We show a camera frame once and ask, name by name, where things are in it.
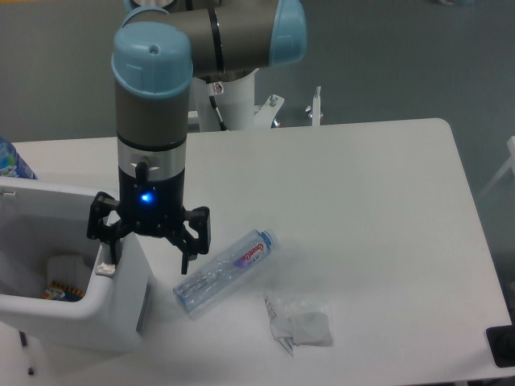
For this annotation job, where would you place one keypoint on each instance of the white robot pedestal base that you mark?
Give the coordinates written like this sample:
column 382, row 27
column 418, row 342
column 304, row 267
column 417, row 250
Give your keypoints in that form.
column 227, row 103

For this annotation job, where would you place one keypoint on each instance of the crumpled clear plastic wrapper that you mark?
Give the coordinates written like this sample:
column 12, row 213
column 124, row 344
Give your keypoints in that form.
column 297, row 321

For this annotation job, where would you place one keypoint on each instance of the clear plastic water bottle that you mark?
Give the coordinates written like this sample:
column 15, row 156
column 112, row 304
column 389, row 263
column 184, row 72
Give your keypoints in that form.
column 200, row 288

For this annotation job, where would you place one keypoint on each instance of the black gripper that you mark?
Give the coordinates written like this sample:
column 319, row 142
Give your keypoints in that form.
column 152, row 209

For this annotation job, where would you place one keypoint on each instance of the white plastic trash can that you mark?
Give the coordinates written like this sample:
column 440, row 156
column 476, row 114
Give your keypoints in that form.
column 43, row 239

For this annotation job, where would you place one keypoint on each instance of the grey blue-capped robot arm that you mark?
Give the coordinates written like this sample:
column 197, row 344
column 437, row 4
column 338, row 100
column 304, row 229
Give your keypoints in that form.
column 157, row 51

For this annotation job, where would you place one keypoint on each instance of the black device at table edge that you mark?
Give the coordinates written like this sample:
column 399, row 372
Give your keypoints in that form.
column 501, row 342

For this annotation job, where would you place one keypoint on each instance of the white chair frame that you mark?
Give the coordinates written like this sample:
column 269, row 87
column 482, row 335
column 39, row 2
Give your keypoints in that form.
column 506, row 167

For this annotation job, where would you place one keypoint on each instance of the blue labelled bottle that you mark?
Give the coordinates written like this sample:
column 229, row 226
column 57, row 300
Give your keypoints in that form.
column 12, row 164

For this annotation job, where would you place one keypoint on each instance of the colourful snack packet in bin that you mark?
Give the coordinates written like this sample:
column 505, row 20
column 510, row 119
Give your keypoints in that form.
column 62, row 293

